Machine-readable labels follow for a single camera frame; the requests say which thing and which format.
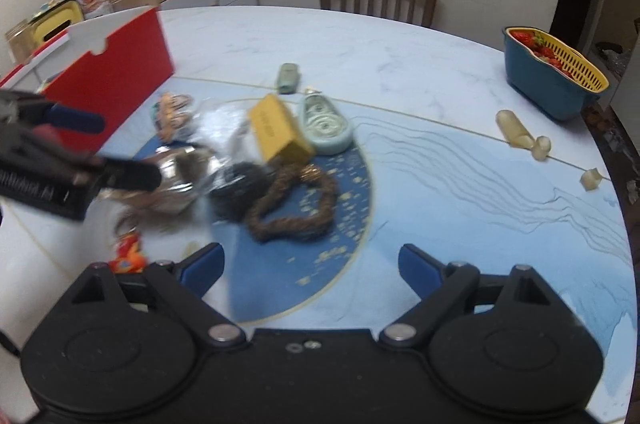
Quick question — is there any grey green eraser block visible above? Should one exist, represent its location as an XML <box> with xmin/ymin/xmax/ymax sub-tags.
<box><xmin>276</xmin><ymin>63</ymin><xmax>300</xmax><ymax>95</ymax></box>

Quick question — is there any mint correction tape dispenser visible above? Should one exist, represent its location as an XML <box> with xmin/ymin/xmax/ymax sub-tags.
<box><xmin>297</xmin><ymin>92</ymin><xmax>354</xmax><ymax>156</ymax></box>

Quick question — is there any gold foil snack bag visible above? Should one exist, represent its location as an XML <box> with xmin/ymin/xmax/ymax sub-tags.
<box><xmin>99</xmin><ymin>146</ymin><xmax>230</xmax><ymax>215</ymax></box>

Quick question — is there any cartoon figure plush charm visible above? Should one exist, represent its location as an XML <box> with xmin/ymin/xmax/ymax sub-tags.
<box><xmin>152</xmin><ymin>92</ymin><xmax>193</xmax><ymax>144</ymax></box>

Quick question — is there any orange red toy charm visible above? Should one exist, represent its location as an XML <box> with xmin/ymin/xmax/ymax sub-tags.
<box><xmin>108</xmin><ymin>229</ymin><xmax>148</xmax><ymax>274</ymax></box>

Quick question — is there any small beige plastic piece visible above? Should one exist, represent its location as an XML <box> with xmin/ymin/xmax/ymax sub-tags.
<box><xmin>579</xmin><ymin>168</ymin><xmax>603</xmax><ymax>191</ymax></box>

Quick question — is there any yellow tissue box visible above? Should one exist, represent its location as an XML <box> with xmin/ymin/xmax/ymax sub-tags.
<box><xmin>29</xmin><ymin>0</ymin><xmax>85</xmax><ymax>47</ymax></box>

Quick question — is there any black scrubber ball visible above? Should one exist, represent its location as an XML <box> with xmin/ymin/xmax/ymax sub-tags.
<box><xmin>208</xmin><ymin>162</ymin><xmax>274</xmax><ymax>222</ymax></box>

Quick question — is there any blue yellow strainer basket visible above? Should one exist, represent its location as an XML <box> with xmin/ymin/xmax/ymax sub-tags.
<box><xmin>503</xmin><ymin>26</ymin><xmax>610</xmax><ymax>122</ymax></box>

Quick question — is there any red white cardboard box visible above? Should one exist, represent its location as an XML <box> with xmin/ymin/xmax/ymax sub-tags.
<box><xmin>1</xmin><ymin>7</ymin><xmax>174</xmax><ymax>152</ymax></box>

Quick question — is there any yellow small carton box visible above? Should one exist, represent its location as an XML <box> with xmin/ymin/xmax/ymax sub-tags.
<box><xmin>250</xmin><ymin>94</ymin><xmax>314</xmax><ymax>165</ymax></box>

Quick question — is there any beige plastic tube piece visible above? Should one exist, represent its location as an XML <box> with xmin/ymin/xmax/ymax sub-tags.
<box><xmin>496</xmin><ymin>110</ymin><xmax>552</xmax><ymax>162</ymax></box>

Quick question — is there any brown braided rope ring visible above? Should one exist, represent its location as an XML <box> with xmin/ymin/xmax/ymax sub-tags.
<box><xmin>243</xmin><ymin>163</ymin><xmax>340</xmax><ymax>244</ymax></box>

